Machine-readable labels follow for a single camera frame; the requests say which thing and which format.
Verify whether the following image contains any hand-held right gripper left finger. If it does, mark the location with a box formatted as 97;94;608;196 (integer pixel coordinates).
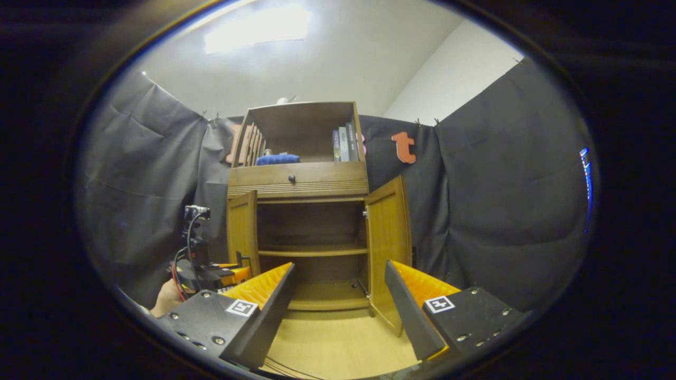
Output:
156;261;297;372

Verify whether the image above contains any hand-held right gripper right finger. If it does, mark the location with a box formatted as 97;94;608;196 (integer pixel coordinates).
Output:
384;259;524;369

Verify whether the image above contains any wooden double-door shoe cabinet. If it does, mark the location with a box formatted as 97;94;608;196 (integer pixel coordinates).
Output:
227;101;370;312

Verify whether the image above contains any wooden slatted rack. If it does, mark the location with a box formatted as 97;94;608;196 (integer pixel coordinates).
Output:
232;122;266;167

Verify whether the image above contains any blue cushion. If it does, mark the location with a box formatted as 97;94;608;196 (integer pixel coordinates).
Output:
255;153;301;166

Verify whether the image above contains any wooden drawer with knob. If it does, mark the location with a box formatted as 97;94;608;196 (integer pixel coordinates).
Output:
228;161;369;198

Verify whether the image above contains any blue printed banner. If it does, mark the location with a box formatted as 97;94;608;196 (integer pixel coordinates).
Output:
579;148;593;233

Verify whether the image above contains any black cable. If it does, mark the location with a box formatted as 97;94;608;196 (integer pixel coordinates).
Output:
172;211;211;302

